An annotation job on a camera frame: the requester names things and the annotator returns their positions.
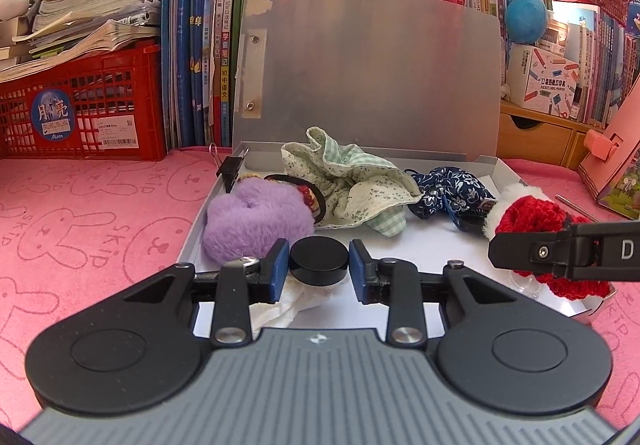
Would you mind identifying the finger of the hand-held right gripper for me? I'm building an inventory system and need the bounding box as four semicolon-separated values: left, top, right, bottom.
488;223;576;278

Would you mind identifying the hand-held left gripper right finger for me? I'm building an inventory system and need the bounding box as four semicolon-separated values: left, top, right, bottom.
348;239;521;346

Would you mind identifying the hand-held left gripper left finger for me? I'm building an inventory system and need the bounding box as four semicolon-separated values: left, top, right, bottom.
122;239;292;348

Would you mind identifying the red crocheted scrunchie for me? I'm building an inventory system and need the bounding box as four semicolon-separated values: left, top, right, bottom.
492;198;613;301

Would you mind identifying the clear suction cup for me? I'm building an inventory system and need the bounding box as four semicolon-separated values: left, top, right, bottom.
510;272;541;298

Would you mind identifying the white tissue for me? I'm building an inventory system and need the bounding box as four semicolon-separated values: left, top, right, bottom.
249;282;335;330

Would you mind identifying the black round disc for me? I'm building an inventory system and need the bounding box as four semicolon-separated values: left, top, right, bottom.
289;237;349;286

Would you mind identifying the purple plush toy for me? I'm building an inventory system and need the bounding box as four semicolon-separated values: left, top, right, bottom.
201;178;317;262

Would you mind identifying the white plush toy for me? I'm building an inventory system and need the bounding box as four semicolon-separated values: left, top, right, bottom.
482;182;531;236

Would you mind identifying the black elastic hair tie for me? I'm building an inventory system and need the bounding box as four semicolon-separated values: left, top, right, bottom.
262;172;328;225

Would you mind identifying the green checkered cloth pouch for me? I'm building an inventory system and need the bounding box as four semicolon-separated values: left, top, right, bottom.
280;126;426;238

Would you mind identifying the blue floral drawstring pouch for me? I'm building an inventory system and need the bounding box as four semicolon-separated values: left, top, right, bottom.
404;166;497;232

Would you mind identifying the grey document box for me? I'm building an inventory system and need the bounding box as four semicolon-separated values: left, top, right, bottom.
176;0;618;341

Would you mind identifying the thin metal rod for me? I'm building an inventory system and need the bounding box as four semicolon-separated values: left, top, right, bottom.
556;194;601;223

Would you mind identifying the pink triangular cardboard stand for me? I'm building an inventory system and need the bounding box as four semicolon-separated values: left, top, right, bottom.
577;75;640;221

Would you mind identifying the black binder clip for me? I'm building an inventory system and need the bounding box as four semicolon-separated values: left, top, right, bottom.
209;142;251;193

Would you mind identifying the wooden drawer organiser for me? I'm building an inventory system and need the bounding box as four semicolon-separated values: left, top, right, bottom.
499;100;591;171

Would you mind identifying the white printed carton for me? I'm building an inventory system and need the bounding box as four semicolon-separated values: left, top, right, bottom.
507;42;581;108

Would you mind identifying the pink bunny print table mat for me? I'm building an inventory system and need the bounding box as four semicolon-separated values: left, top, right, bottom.
0;145;640;436

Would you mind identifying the row of small colourful books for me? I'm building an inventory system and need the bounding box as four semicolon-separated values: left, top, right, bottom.
300;0;640;126

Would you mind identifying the blue plush ball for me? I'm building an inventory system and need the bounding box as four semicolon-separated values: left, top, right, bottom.
504;0;549;45

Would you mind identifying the row of tall thin books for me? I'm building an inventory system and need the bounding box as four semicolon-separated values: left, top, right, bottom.
161;0;301;151

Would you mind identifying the large red plastic basket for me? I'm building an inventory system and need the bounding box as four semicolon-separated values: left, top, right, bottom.
0;41;168;162

